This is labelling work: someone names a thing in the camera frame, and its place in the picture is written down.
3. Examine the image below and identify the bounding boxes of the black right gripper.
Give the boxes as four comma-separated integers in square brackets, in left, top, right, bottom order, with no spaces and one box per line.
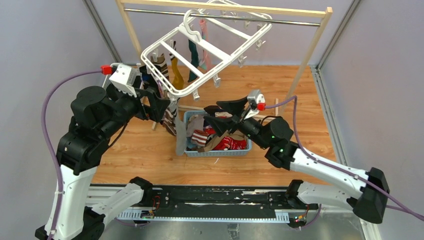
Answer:
[203,96,269,150]

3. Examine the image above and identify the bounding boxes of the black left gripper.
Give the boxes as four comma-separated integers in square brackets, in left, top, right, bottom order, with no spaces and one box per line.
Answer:
[100,83,170,138]

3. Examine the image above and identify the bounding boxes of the tan brown trimmed sock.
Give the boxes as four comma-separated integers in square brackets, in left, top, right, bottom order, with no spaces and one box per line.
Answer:
[162,100,178,136]

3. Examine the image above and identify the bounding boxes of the purple striped sock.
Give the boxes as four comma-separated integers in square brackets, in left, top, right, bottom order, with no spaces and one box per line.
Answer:
[155,78,166,98]

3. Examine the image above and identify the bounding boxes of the mustard yellow sock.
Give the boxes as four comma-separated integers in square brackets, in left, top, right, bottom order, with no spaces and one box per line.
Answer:
[169,52,184,90]

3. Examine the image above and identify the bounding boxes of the grey sock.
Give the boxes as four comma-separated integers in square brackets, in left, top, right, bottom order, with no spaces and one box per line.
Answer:
[174,107,187,156]

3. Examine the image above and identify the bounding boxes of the brown white striped sock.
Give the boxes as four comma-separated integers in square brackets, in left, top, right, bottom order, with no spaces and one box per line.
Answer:
[150,53,170,80]

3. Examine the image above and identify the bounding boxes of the pink patterned sock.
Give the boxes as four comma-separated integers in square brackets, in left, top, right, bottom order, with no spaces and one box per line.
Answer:
[198,19,213,71]

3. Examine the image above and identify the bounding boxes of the green reindeer sock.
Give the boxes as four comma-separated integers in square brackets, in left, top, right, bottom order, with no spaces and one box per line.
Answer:
[188,40,200,83]

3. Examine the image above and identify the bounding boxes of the white plastic clip hanger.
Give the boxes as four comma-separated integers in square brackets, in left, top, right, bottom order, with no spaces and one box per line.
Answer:
[140,8,273,99]

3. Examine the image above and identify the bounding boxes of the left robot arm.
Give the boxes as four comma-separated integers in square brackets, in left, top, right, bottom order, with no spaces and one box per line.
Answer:
[35,86,170,240]

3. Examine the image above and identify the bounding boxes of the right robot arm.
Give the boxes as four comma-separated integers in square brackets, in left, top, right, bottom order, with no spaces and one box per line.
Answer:
[204,97,390,224]

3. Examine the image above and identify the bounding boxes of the red white patterned sock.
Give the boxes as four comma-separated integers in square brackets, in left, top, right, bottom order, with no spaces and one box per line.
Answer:
[220,136,247,150]

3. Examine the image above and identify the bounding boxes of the blue plastic sock basket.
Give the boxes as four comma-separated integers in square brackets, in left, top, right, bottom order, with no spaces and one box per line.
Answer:
[183,110,253,157]

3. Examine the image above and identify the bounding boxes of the red white striped sock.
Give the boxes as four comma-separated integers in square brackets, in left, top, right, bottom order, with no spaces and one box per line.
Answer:
[190,129,209,147]

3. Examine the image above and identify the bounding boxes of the wooden clothes rack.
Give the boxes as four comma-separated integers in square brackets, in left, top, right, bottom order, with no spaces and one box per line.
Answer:
[116,0,333,97]

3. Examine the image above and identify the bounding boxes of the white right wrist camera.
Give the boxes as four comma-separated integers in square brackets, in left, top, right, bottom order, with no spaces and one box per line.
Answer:
[244,89,266,120]

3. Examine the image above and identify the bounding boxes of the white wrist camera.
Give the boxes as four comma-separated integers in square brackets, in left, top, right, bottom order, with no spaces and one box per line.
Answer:
[109,63,138,98]
[244,89,266,120]

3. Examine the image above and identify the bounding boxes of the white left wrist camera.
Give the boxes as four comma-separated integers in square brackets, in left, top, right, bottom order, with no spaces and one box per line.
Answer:
[109,63,138,98]

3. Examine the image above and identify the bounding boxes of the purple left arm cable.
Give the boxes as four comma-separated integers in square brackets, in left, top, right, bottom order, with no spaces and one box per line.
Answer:
[41,64,114,240]

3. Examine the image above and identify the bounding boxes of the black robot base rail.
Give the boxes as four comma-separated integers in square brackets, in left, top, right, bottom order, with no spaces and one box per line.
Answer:
[111,181,354,228]

